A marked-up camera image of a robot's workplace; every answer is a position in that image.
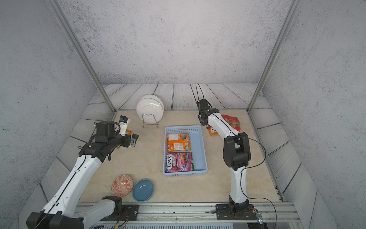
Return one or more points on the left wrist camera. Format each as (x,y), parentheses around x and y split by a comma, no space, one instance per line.
(110,128)

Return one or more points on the wire plate stand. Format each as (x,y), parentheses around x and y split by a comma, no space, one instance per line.
(149,119)

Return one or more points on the left aluminium corner post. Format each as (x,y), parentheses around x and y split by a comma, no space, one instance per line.
(62,20)

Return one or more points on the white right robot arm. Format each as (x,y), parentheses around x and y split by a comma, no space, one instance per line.
(236,155)

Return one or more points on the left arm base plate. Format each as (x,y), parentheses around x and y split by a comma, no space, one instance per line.
(123,213)

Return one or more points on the orange patterned bowl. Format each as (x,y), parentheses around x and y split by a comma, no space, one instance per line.
(122,185)

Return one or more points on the right aluminium corner post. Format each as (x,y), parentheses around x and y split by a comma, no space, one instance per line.
(276,48)

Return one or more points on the white plate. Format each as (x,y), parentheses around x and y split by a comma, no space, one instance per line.
(150,104)

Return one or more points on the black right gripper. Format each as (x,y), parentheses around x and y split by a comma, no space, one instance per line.
(202,123)

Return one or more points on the green Fox's spring tea bag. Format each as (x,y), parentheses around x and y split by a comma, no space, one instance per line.
(192,164)

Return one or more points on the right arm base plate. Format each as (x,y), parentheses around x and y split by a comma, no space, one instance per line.
(235,212)

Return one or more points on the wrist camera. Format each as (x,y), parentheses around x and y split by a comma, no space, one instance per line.
(110,128)
(203,105)

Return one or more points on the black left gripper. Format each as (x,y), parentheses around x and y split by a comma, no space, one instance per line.
(127,143)

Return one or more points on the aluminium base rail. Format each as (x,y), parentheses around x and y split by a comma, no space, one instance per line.
(272,215)

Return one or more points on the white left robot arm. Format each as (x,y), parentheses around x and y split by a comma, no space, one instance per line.
(59,212)

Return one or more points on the light blue plastic basket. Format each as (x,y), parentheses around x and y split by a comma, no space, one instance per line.
(197,149)

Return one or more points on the aluminium corner post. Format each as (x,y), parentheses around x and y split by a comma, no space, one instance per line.
(62,20)
(276,48)

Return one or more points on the purple Fox's candy bag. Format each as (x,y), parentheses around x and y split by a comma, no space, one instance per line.
(178,162)

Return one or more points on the orange Fox's fruits bag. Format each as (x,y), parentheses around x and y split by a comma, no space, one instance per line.
(212,131)
(178,142)

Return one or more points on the blue ceramic bowl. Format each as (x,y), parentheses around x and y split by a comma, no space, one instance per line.
(143,190)

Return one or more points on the red Lot 100 candy bag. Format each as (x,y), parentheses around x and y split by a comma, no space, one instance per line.
(233,122)

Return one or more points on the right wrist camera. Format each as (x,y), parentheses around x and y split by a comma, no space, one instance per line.
(203,105)

